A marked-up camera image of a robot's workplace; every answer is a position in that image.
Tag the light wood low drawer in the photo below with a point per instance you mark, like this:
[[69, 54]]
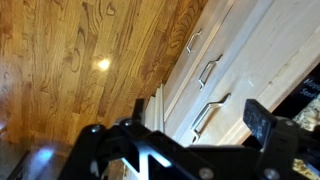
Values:
[[210, 20]]

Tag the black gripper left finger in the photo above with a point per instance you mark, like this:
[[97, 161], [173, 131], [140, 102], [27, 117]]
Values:
[[133, 156]]

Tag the white baseboard trim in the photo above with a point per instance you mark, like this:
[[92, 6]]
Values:
[[158, 110]]

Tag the light wood middle drawer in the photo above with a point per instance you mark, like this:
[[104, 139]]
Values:
[[225, 36]]

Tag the light wood spice drawer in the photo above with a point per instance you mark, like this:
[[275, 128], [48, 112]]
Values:
[[266, 66]]

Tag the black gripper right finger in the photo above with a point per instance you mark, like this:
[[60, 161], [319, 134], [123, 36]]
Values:
[[263, 126]]

